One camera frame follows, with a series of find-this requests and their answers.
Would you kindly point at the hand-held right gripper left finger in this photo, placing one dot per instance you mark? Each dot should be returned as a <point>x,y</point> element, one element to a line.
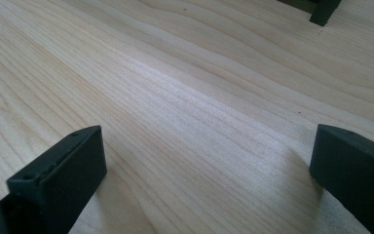
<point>58,178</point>

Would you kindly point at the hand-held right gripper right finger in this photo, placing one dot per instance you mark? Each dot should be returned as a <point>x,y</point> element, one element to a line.
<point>357,169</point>

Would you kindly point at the black two-tier metal rack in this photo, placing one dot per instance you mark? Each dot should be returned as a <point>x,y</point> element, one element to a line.
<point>323,9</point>

